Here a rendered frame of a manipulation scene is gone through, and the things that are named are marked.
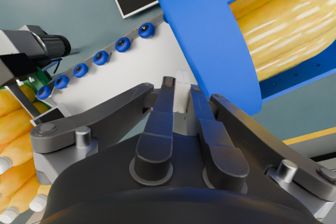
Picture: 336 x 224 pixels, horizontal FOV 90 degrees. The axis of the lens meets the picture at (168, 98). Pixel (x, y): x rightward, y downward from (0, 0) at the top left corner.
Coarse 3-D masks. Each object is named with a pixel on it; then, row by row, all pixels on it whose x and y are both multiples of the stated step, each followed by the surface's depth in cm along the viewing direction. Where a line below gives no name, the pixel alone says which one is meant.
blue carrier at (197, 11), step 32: (160, 0) 21; (192, 0) 19; (224, 0) 18; (192, 32) 19; (224, 32) 18; (192, 64) 20; (224, 64) 19; (320, 64) 33; (224, 96) 21; (256, 96) 22
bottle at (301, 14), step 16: (272, 0) 22; (288, 0) 20; (304, 0) 20; (320, 0) 19; (256, 16) 21; (272, 16) 20; (288, 16) 20; (304, 16) 20; (320, 16) 20; (256, 32) 21; (272, 32) 20; (288, 32) 20; (304, 32) 21; (320, 32) 21; (256, 48) 21; (272, 48) 21; (288, 48) 22; (256, 64) 23
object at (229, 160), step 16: (192, 96) 13; (192, 112) 11; (208, 112) 11; (192, 128) 10; (208, 128) 8; (224, 128) 8; (208, 144) 6; (224, 144) 7; (208, 160) 6; (224, 160) 6; (240, 160) 6; (208, 176) 6; (224, 176) 5; (240, 176) 5
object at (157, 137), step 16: (160, 96) 12; (160, 112) 9; (144, 128) 7; (160, 128) 7; (144, 144) 6; (160, 144) 6; (144, 160) 5; (160, 160) 5; (144, 176) 5; (160, 176) 5
